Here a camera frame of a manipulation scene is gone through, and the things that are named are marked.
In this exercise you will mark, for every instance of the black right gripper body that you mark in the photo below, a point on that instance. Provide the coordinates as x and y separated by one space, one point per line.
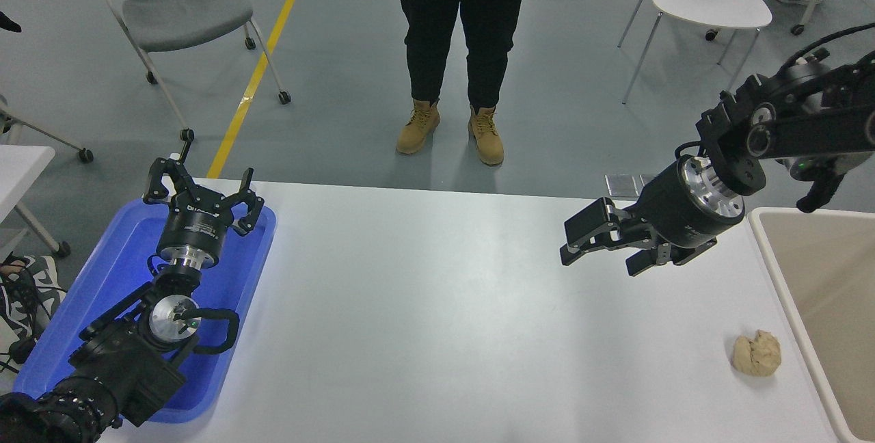
673 210

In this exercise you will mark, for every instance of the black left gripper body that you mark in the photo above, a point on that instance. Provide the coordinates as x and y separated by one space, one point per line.
195 227

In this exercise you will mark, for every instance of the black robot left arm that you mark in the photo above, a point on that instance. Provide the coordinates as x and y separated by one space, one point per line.
123 368

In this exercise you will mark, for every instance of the clear floor plate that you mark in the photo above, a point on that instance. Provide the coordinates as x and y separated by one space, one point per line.
621 184

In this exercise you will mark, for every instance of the chair leg with caster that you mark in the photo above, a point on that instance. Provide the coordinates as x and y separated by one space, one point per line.
85 155

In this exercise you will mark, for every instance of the blue plastic tray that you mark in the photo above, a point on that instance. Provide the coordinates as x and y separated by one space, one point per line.
102 279

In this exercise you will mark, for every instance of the crumpled tan paper ball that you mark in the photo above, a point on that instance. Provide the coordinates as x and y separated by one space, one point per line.
757 354

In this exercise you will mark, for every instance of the small white table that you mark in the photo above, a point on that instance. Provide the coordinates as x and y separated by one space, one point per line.
20 169

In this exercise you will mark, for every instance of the large pale bin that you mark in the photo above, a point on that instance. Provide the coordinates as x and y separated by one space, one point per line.
834 279

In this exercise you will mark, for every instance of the grey padded chair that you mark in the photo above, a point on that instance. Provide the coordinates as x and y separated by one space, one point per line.
184 12

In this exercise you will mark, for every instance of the small black object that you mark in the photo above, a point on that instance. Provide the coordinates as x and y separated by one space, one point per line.
8 22

